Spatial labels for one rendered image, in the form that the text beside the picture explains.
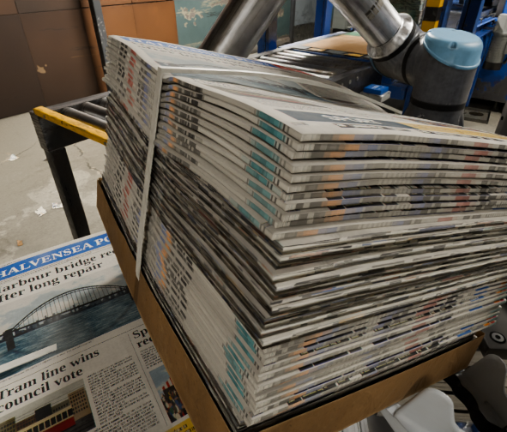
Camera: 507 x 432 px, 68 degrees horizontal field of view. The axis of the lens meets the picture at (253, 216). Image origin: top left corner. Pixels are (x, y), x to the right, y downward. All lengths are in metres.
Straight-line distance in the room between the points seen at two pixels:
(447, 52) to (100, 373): 0.82
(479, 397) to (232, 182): 0.33
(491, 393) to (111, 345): 0.38
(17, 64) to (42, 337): 3.75
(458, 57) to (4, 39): 3.69
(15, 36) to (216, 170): 3.94
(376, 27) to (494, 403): 0.75
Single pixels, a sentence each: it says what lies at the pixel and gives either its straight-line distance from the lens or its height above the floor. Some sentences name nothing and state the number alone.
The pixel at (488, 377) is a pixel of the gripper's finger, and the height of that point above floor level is 0.85.
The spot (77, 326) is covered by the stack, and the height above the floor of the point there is 0.83.
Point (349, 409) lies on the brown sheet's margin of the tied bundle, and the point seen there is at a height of 0.90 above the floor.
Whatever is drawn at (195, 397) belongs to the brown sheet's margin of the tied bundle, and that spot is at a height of 0.92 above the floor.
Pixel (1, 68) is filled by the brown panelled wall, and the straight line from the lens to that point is 4.11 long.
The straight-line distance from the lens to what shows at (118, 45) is 0.43.
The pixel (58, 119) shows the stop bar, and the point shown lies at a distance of 1.17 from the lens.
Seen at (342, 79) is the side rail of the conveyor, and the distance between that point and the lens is 1.58.
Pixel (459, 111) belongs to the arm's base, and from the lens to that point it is 0.96.
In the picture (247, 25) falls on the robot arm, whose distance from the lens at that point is 0.67.
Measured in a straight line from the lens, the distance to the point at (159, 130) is 0.32.
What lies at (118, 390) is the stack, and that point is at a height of 0.83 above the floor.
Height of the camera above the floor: 1.17
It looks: 34 degrees down
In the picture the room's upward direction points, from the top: straight up
